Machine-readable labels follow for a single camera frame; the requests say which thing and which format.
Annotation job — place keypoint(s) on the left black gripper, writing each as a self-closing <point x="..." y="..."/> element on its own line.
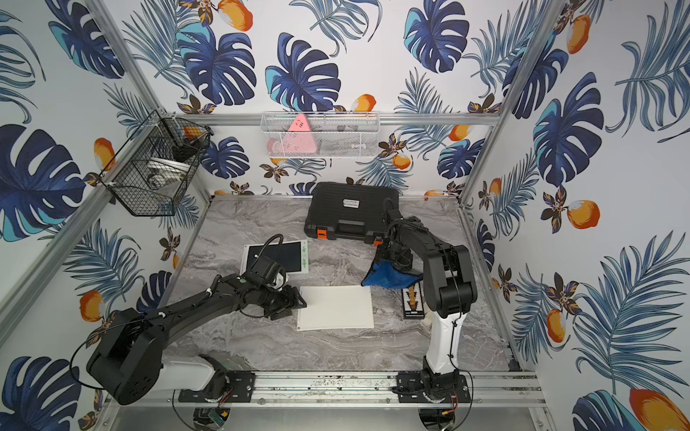
<point x="286" y="301"/>

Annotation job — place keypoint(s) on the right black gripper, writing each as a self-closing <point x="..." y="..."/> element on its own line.
<point x="403" y="262"/>

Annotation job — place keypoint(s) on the blue grey microfibre cloth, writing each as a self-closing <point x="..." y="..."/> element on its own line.
<point x="382" y="273"/>

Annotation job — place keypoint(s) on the white drawing tablet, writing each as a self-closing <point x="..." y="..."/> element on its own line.
<point x="292" y="255"/>
<point x="335" y="308"/>

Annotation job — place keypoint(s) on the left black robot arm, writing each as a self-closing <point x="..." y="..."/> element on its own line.
<point x="128" y="362"/>

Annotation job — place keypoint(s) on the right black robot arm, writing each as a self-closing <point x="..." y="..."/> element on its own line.
<point x="449" y="289"/>

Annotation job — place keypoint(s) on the black plastic tool case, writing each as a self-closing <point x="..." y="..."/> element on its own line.
<point x="349" y="211"/>

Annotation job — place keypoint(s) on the pink triangular card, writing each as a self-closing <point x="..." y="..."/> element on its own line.
<point x="299" y="139"/>

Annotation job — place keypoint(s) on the white mesh wall basket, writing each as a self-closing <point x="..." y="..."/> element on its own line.
<point x="339" y="134"/>

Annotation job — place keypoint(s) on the black wire basket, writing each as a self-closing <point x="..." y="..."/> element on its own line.
<point x="163" y="157"/>

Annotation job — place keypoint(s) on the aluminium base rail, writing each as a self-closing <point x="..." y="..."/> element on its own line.
<point x="344" y="389"/>

